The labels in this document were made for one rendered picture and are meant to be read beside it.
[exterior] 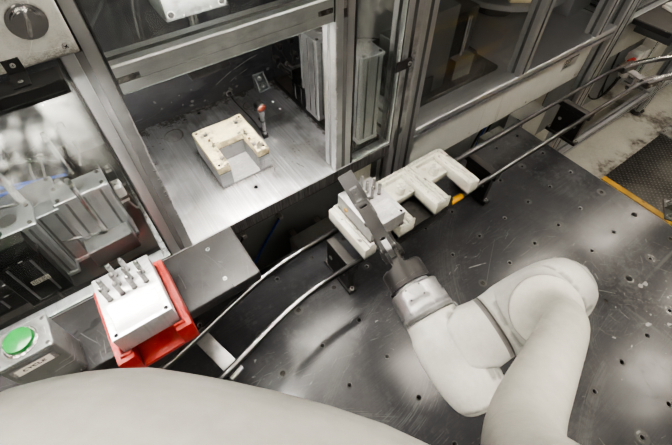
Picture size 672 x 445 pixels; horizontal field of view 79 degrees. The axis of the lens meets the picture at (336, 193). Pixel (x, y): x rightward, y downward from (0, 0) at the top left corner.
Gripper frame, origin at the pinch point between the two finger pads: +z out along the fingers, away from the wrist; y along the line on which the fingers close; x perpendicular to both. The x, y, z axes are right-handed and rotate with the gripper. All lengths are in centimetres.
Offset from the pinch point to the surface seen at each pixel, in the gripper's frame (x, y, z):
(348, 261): 10.0, -20.0, -5.1
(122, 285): 41.8, 14.1, 1.6
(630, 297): -46, -50, -42
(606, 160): -129, -170, 12
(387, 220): -2.7, -12.4, -3.9
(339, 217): 6.4, -15.5, 3.8
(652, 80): -107, -70, 9
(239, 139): 17.9, -7.6, 31.9
